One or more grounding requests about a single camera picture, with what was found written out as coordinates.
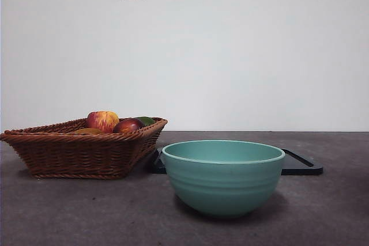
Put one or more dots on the teal ribbed bowl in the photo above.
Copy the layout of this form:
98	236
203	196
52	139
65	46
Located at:
225	185

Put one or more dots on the brown yellow kiwi fruit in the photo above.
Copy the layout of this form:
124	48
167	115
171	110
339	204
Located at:
88	131

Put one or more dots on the dark rectangular tray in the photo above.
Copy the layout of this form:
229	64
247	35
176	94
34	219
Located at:
302	168

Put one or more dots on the green fruit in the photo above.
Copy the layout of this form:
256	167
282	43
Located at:
147	120

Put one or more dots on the dark red round fruit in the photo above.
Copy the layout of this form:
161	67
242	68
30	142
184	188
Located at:
128	126

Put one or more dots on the red yellow striped apple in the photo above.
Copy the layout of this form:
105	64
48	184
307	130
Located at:
101	120

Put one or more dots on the brown wicker basket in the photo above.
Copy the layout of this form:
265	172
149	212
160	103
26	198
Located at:
72	153

